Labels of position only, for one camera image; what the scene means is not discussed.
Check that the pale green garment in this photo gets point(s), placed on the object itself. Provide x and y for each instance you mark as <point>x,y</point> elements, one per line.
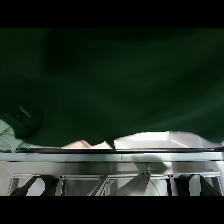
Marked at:
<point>7,137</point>

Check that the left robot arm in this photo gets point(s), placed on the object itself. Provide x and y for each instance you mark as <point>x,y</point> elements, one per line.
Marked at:
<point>36,186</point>

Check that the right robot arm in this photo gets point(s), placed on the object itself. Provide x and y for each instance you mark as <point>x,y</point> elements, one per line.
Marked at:
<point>195,186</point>

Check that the dark green garment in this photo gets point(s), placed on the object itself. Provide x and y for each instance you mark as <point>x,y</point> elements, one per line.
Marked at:
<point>110,83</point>

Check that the silver frame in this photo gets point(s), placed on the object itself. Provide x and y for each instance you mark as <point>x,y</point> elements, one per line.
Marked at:
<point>83,166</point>

